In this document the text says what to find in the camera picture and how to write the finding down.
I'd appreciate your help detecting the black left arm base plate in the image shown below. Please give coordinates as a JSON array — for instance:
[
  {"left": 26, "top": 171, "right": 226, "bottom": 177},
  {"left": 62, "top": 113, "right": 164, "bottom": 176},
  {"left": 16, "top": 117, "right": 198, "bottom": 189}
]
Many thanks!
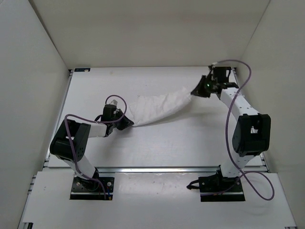
[{"left": 70, "top": 175, "right": 115, "bottom": 201}]

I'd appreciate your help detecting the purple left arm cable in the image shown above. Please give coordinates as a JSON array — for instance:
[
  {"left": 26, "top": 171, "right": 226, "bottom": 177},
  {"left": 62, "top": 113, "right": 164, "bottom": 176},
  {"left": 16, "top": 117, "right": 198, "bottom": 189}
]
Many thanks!
[{"left": 64, "top": 94, "right": 128, "bottom": 200}]

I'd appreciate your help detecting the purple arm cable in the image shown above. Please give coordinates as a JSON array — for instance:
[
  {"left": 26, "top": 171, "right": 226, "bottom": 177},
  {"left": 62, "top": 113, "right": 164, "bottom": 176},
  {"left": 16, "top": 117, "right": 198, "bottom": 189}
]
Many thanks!
[
  {"left": 64, "top": 94, "right": 128, "bottom": 200},
  {"left": 212, "top": 59, "right": 275, "bottom": 200}
]

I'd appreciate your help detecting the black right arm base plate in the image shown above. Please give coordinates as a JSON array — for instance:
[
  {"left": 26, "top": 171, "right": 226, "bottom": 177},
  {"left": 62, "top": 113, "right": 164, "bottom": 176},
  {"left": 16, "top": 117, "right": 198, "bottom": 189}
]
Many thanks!
[{"left": 186, "top": 174, "right": 245, "bottom": 202}]

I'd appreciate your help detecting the white pleated skirt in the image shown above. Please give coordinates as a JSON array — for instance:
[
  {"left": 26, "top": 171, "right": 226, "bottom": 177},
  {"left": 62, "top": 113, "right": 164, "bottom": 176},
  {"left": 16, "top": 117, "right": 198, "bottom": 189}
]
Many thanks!
[{"left": 126, "top": 87, "right": 193, "bottom": 126}]

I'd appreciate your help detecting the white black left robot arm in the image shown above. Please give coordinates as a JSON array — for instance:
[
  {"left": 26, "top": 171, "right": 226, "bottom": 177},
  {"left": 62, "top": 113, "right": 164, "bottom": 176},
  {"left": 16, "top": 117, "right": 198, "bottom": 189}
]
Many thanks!
[{"left": 50, "top": 75, "right": 213, "bottom": 190}]

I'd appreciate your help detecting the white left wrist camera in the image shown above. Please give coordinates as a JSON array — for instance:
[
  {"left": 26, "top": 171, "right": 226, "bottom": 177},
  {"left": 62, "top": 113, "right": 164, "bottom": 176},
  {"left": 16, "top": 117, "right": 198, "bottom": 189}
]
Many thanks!
[{"left": 110, "top": 99, "right": 118, "bottom": 106}]

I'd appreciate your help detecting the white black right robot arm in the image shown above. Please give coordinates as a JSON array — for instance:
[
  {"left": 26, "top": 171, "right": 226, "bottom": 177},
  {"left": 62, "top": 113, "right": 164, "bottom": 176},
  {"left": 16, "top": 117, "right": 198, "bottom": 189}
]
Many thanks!
[{"left": 191, "top": 65, "right": 271, "bottom": 195}]

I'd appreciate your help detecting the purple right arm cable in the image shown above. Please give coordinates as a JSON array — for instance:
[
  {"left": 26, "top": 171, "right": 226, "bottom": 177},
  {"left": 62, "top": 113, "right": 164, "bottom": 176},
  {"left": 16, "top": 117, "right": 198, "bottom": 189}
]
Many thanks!
[{"left": 212, "top": 59, "right": 275, "bottom": 200}]

